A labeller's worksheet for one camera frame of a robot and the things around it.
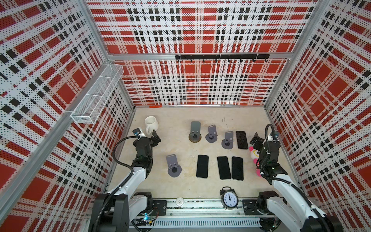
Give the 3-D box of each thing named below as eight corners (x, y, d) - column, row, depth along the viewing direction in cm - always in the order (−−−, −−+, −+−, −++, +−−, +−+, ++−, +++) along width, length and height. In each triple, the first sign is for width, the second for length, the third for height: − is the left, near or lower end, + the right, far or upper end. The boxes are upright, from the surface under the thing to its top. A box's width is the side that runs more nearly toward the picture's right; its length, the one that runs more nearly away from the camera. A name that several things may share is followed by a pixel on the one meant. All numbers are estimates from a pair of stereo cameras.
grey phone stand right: (222, 149, 99) (224, 139, 89) (220, 141, 103) (223, 131, 93) (232, 149, 99) (236, 139, 89) (230, 141, 103) (234, 131, 93)
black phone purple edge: (219, 179, 85) (219, 177, 84) (217, 157, 94) (217, 156, 93) (230, 179, 85) (231, 177, 84) (227, 157, 94) (228, 156, 93)
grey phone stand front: (170, 178, 86) (167, 171, 77) (168, 162, 92) (166, 155, 84) (182, 175, 87) (181, 168, 78) (180, 160, 93) (178, 152, 85)
